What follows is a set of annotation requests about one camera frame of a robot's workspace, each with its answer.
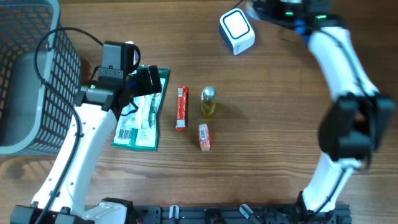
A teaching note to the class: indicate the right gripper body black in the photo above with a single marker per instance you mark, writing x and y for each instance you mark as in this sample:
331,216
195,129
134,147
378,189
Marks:
286,14

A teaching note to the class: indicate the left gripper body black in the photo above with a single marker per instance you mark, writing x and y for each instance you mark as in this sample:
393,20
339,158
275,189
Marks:
141,83

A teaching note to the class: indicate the red stick packet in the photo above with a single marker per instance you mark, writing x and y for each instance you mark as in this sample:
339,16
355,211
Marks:
182,107

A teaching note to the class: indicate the yellow liquid small bottle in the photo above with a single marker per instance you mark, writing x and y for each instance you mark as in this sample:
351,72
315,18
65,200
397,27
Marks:
208,101

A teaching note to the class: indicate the red white carton cup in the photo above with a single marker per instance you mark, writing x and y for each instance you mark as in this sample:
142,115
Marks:
204,137

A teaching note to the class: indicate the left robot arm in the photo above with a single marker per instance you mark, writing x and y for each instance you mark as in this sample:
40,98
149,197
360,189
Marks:
61,199

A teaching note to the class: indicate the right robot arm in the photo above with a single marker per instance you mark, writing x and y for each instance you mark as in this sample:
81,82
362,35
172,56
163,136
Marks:
352,130

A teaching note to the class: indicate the white barcode scanner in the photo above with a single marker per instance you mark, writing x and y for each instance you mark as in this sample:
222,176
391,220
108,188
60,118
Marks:
236,31

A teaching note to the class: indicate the grey plastic mesh basket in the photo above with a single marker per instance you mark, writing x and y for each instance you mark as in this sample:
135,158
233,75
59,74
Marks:
37,78

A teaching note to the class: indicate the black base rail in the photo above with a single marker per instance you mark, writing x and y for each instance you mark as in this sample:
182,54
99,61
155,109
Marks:
269,214

